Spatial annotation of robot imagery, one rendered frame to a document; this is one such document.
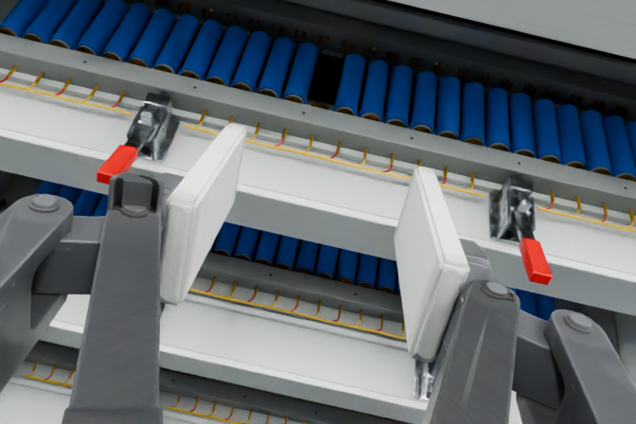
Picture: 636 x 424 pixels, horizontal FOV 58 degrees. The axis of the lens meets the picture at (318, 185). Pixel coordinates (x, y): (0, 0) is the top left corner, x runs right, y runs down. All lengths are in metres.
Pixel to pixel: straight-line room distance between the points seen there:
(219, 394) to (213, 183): 0.55
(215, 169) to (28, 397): 0.60
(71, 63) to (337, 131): 0.20
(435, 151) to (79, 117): 0.26
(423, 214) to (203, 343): 0.39
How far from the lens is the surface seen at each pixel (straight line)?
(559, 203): 0.47
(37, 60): 0.47
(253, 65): 0.46
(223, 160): 0.17
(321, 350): 0.55
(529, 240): 0.40
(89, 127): 0.45
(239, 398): 0.69
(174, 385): 0.70
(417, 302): 0.16
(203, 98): 0.43
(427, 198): 0.18
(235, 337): 0.55
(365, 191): 0.42
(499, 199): 0.45
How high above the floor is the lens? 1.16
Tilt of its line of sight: 34 degrees down
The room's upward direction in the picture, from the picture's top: 14 degrees clockwise
